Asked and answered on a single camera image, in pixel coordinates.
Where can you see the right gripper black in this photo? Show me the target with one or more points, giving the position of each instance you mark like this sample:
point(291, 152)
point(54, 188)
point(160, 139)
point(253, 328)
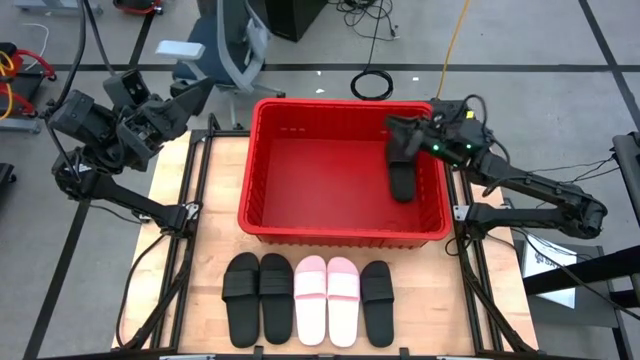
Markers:
point(450, 140)

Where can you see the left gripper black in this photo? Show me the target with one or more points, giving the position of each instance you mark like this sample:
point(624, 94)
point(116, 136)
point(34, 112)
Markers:
point(142, 135)

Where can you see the black slide sandal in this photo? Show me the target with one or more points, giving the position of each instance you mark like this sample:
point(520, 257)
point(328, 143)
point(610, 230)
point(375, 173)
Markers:
point(377, 305)
point(241, 300)
point(402, 180)
point(276, 300)

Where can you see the pink slide sandal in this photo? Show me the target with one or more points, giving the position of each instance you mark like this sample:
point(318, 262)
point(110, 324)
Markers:
point(343, 305)
point(310, 305)

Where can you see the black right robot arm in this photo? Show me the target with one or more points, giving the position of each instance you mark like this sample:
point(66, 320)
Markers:
point(540, 190)

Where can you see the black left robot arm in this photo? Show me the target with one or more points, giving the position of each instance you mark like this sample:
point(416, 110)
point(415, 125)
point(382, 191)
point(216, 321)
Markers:
point(135, 205)

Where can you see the red plastic bin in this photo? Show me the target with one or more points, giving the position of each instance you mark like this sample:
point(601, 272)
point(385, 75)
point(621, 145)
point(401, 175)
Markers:
point(325, 185)

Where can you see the black perforated controller box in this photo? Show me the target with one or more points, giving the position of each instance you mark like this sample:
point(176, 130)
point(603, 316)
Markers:
point(435, 106)

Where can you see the grey office chair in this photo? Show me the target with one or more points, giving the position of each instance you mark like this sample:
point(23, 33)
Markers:
point(210, 45)

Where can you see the red wheeled dolly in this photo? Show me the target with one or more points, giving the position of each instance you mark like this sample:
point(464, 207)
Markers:
point(137, 6)

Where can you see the black computer tower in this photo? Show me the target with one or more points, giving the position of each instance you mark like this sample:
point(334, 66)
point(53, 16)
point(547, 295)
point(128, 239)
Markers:
point(295, 20)

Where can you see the grey metal floor foot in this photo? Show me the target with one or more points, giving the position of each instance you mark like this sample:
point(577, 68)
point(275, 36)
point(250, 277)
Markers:
point(20, 125)
point(57, 7)

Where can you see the red cart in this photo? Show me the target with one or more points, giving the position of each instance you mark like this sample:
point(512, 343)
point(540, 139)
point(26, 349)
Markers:
point(10, 62)

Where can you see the white printed paper sheet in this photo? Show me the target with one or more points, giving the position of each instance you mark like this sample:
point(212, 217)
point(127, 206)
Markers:
point(547, 255)

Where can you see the black floor object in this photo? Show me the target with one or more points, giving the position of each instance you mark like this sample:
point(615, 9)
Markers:
point(5, 172)

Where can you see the black side equipment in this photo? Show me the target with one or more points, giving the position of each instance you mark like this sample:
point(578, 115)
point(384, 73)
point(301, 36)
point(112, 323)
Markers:
point(627, 170)

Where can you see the black metal beam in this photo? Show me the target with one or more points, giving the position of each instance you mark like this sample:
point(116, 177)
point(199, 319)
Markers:
point(600, 267)

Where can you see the grey cabinet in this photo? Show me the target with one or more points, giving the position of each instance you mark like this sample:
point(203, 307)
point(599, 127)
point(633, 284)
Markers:
point(590, 310)

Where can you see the black aluminium table frame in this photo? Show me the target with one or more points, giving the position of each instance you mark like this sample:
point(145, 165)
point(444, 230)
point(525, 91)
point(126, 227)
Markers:
point(225, 133)

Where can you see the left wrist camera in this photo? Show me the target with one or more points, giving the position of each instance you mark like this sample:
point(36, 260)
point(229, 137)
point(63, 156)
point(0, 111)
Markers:
point(125, 87)

